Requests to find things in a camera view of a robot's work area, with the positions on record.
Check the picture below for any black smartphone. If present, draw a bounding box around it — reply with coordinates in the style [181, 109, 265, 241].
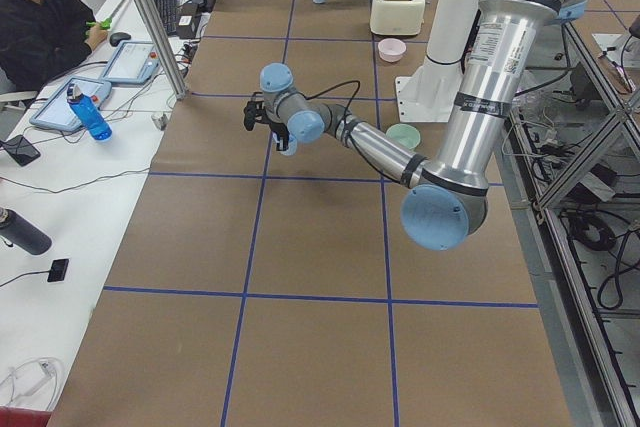
[1, 134, 41, 167]

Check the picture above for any teach pendant far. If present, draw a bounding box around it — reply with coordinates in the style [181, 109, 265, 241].
[100, 40, 159, 85]

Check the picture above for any pink bowl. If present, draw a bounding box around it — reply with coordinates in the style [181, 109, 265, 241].
[377, 38, 407, 63]

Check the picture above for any cream toaster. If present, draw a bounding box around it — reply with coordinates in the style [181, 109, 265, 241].
[369, 0, 426, 37]

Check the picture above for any small black square puck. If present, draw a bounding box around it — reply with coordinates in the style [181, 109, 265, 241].
[47, 258, 69, 283]

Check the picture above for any teach pendant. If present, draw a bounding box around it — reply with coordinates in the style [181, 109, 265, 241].
[100, 40, 159, 85]
[30, 76, 112, 133]

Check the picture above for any aluminium frame post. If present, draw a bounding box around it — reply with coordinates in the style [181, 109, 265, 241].
[134, 0, 187, 100]

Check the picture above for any teach pendant near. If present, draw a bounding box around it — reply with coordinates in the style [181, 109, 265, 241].
[30, 76, 112, 133]

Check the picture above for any black computer mouse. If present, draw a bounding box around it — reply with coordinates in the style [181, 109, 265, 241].
[109, 32, 131, 47]

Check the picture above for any green bowl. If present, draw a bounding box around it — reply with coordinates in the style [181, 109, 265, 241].
[386, 123, 421, 150]

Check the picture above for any black keyboard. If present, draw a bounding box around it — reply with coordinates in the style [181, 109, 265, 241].
[153, 0, 178, 36]

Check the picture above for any dark grey thermos bottle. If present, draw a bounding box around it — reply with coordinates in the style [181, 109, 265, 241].
[1, 208, 52, 255]

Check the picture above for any person in black sweater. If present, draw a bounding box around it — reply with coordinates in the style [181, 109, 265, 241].
[1, 0, 108, 91]

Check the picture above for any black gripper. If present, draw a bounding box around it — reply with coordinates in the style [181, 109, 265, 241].
[267, 118, 289, 152]

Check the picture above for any white power adapter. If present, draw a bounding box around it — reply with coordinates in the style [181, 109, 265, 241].
[9, 357, 60, 401]

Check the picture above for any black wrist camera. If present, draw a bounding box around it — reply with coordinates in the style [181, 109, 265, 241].
[243, 100, 268, 132]

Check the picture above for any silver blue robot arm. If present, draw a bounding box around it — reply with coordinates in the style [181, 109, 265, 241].
[256, 0, 586, 250]

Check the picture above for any blue water bottle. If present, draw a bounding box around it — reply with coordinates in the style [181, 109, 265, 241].
[66, 82, 112, 141]

